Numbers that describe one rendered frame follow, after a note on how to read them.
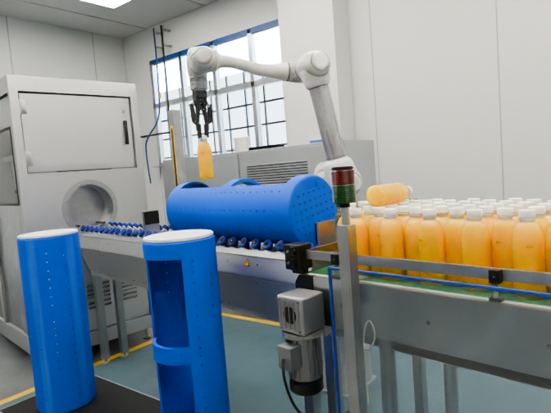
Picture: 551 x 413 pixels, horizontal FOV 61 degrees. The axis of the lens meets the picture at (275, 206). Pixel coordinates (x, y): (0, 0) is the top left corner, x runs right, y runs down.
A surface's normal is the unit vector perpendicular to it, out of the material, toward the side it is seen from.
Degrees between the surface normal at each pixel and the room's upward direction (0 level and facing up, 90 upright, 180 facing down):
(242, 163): 90
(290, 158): 90
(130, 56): 90
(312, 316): 90
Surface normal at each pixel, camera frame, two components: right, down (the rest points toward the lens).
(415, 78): -0.62, 0.11
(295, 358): 0.70, 0.00
